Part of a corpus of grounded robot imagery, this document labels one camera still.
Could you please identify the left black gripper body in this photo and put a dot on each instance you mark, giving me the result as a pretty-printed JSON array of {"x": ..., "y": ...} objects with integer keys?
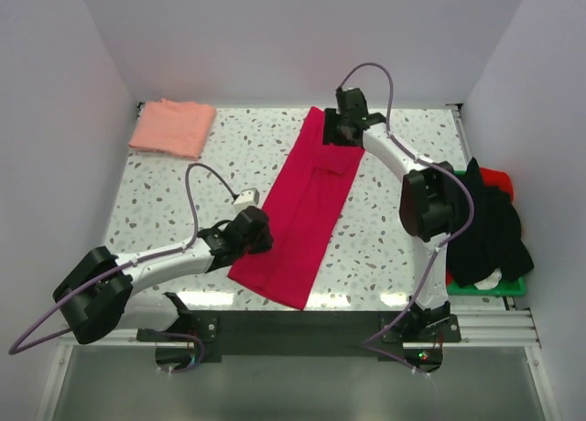
[{"x": 260, "y": 245}]

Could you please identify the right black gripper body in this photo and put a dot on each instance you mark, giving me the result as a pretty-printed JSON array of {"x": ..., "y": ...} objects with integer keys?
[{"x": 333, "y": 129}]

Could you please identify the crimson red t-shirt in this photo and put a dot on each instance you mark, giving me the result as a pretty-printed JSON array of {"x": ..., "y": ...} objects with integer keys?
[{"x": 303, "y": 206}]

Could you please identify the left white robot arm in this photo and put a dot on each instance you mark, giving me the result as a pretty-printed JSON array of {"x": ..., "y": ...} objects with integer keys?
[{"x": 93, "y": 296}]

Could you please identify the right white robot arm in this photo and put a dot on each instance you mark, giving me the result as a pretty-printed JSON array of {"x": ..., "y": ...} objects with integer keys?
[{"x": 429, "y": 205}]

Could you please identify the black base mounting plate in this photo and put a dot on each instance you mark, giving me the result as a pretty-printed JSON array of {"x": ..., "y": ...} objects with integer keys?
[{"x": 210, "y": 336}]

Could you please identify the folded peach t-shirt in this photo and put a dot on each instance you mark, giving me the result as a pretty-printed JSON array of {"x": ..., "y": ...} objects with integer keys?
[{"x": 172, "y": 128}]

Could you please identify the red garment in bin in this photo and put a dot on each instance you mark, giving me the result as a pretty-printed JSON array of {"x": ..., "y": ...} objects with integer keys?
[{"x": 498, "y": 179}]

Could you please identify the black garment in bin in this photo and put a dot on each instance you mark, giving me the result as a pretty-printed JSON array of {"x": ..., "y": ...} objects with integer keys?
[{"x": 492, "y": 241}]

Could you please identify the white cloth in bin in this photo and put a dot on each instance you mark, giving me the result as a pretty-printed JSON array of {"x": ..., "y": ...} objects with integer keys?
[{"x": 491, "y": 281}]

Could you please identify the green plastic bin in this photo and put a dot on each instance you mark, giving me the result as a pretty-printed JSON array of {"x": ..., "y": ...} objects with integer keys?
[{"x": 504, "y": 288}]

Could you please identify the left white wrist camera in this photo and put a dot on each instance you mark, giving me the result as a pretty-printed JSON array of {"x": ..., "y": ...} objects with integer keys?
[{"x": 246, "y": 198}]

